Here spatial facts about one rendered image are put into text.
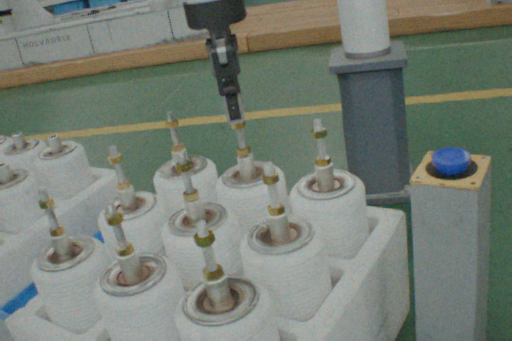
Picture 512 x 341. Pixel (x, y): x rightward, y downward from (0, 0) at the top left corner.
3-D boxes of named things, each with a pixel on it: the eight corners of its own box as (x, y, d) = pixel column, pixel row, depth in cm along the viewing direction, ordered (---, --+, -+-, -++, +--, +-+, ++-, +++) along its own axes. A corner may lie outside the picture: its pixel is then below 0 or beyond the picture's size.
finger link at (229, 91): (221, 80, 67) (229, 118, 69) (222, 86, 64) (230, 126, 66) (234, 77, 67) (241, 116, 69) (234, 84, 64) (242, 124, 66)
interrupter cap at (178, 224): (203, 244, 62) (202, 239, 62) (155, 232, 66) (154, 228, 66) (240, 211, 68) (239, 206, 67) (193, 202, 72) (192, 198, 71)
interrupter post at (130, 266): (132, 269, 60) (123, 244, 58) (149, 272, 59) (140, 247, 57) (119, 282, 58) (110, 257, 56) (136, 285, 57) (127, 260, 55)
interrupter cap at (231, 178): (231, 196, 72) (230, 191, 71) (215, 175, 78) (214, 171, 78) (284, 179, 73) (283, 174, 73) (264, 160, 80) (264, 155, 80)
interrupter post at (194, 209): (199, 228, 65) (193, 205, 64) (184, 225, 67) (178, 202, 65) (211, 218, 67) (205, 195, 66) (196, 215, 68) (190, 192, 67)
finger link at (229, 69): (208, 46, 62) (218, 90, 66) (209, 53, 61) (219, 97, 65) (231, 42, 62) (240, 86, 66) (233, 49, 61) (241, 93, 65)
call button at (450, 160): (437, 161, 57) (436, 144, 56) (474, 165, 55) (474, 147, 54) (427, 179, 54) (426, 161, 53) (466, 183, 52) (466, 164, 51)
